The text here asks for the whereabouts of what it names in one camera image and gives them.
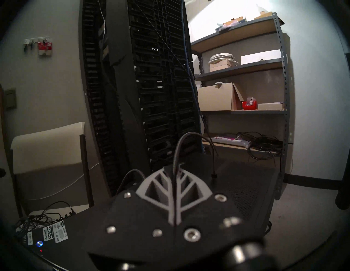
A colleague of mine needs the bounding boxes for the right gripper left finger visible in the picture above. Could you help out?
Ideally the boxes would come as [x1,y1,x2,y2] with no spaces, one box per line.
[82,167,175,267]

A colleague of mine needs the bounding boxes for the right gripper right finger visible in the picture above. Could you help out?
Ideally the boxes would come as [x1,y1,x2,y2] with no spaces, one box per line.
[175,164,264,252]

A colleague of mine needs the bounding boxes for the grey braided USB cable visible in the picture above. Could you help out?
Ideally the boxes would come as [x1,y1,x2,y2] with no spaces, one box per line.
[117,132,218,195]

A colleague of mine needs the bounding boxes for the black workstation tower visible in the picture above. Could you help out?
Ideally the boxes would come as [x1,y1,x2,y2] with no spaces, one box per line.
[16,153,281,271]

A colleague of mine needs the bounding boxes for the white plastic package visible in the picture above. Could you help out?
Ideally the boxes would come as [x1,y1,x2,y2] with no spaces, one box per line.
[212,136,251,149]

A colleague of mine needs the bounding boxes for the cream folding chair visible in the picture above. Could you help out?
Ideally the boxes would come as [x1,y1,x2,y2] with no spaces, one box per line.
[10,122,95,219]

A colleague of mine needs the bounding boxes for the small red bin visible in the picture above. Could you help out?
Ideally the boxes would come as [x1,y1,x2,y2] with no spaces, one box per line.
[242,97,258,111]

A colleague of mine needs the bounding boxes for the open cardboard box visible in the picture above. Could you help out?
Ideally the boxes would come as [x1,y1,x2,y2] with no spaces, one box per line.
[197,81,246,112]

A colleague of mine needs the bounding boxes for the grey metal shelf unit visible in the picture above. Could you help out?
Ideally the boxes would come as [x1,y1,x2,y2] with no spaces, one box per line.
[191,12,291,200]

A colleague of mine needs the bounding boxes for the flat tan box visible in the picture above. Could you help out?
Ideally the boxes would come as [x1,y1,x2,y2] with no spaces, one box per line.
[258,102,286,111]

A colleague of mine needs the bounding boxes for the black server rack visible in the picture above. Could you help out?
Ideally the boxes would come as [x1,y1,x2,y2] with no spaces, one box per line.
[79,0,205,196]

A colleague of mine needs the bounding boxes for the small cardboard box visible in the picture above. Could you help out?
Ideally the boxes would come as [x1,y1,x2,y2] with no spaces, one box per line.
[209,60,233,72]

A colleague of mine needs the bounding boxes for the white flat box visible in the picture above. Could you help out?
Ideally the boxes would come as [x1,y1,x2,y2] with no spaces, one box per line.
[241,49,282,65]

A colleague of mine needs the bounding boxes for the brown cardboard box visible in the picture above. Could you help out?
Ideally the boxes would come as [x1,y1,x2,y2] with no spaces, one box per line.
[223,16,246,28]

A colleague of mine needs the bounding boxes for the black cable bundle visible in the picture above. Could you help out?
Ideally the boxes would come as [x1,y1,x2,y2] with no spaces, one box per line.
[236,131,284,162]

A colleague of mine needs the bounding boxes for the tangled grey black cables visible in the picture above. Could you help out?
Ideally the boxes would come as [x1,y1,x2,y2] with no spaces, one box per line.
[15,201,77,242]

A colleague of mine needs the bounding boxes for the white cable coil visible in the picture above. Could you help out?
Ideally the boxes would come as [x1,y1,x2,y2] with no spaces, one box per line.
[209,53,239,66]

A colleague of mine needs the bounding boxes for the beige wall box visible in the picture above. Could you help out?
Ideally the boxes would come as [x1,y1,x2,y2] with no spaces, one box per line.
[4,87,17,110]

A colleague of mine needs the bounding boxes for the white key hook rail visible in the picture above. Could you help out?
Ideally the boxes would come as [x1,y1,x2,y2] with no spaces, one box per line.
[23,36,50,44]

